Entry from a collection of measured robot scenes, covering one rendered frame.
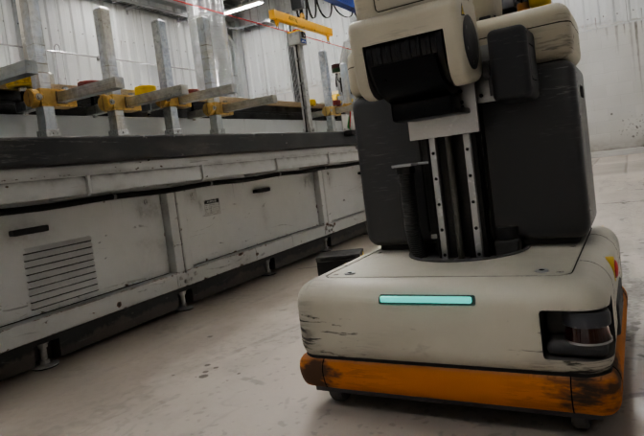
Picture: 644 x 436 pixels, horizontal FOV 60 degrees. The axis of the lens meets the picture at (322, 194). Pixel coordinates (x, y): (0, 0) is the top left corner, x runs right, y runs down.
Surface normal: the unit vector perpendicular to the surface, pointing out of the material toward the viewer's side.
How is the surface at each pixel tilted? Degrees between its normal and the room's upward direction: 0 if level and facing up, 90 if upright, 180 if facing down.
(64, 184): 90
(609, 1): 90
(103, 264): 90
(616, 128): 90
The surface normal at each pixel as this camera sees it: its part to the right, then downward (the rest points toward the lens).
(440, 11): -0.47, 0.25
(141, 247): 0.87, -0.08
